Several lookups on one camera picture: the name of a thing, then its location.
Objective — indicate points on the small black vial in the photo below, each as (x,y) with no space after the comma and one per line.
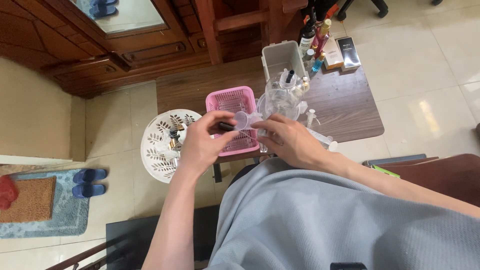
(226,127)

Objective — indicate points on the brown wooden furniture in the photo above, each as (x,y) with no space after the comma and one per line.
(438,176)

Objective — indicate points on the person's grey shirt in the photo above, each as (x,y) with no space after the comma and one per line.
(337,225)

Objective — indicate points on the small clear plastic funnel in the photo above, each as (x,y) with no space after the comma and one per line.
(247,120)

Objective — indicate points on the brown door mat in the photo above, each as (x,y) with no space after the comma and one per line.
(32,200)

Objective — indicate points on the small blue liquid bottle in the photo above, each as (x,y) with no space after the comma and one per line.
(318,63)

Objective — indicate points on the red cloth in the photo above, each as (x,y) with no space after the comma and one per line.
(6,193)

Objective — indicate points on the wooden cabinet with mirror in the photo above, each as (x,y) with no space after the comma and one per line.
(131,41)

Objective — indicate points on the blue bath mat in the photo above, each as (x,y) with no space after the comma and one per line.
(67,217)

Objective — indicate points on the grey plastic bin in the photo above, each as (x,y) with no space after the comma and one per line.
(282,60)

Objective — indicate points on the small clear bottle silver cap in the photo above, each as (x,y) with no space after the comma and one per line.
(308,58)

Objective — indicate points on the person's left hand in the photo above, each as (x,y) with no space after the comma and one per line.
(200,146)

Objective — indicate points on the large clear plastic syringe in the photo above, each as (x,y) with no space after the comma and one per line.
(321,138)

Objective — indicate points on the person's right hand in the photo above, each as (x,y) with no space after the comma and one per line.
(292,142)

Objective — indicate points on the black chair seat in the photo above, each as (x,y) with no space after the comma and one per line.
(150,240)

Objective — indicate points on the green flat item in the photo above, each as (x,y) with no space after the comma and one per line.
(385,171)

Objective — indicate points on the beige perfume box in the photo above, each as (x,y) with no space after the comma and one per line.
(332,53)

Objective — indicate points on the black pump bottle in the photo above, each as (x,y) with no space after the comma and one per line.
(306,35)

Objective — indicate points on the grey flat board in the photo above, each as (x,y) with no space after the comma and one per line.
(395,159)

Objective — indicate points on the large clear glass bottle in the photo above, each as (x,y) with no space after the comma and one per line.
(284,95)

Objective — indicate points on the brown wooden table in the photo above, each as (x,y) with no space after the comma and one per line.
(337,101)

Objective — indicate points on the black office chair base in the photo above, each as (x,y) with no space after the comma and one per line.
(371,7)

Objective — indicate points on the black perfume box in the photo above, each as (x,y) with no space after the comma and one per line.
(348,53)

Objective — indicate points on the pink plastic basket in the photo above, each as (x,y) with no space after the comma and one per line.
(234,120)

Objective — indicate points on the white round plastic basket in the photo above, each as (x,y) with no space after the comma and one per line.
(165,144)

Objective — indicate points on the pink perfume bottle gold cap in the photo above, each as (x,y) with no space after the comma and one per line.
(321,37)

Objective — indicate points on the small clear glass vial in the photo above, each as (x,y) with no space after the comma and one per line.
(262,142)

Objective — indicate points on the blue slipper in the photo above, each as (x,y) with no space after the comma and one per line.
(88,190)
(90,175)

